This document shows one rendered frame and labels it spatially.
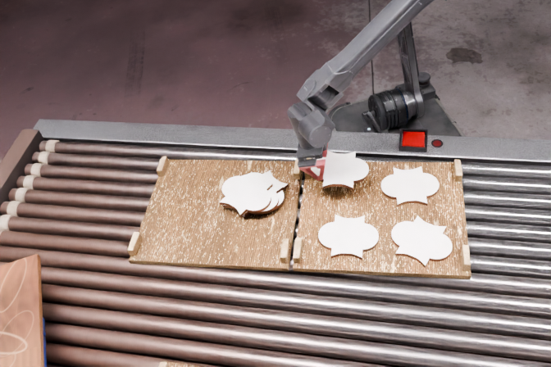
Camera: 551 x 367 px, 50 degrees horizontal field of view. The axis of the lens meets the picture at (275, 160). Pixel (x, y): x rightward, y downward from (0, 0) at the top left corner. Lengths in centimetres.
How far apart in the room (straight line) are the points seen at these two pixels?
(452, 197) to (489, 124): 159
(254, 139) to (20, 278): 74
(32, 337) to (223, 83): 234
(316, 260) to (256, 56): 232
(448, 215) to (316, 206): 33
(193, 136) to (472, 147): 81
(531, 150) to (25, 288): 132
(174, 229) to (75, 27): 296
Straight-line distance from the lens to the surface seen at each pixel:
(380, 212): 153
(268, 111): 323
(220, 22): 400
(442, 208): 155
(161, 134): 187
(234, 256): 149
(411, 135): 172
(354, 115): 280
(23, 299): 148
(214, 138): 181
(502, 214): 158
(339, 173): 151
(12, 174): 193
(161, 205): 165
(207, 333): 142
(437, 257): 144
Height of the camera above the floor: 214
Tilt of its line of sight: 46 degrees down
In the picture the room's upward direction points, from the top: 11 degrees counter-clockwise
